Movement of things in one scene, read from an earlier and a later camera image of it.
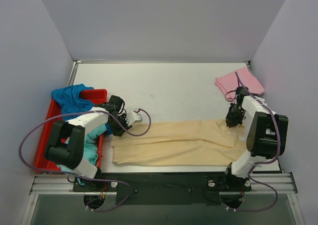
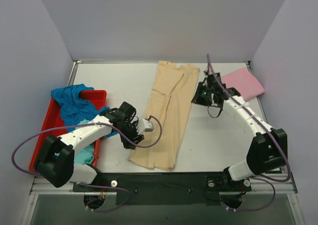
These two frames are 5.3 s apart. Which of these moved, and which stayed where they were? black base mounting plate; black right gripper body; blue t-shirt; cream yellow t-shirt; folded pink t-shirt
Moved: black right gripper body; cream yellow t-shirt
Stayed: folded pink t-shirt; black base mounting plate; blue t-shirt
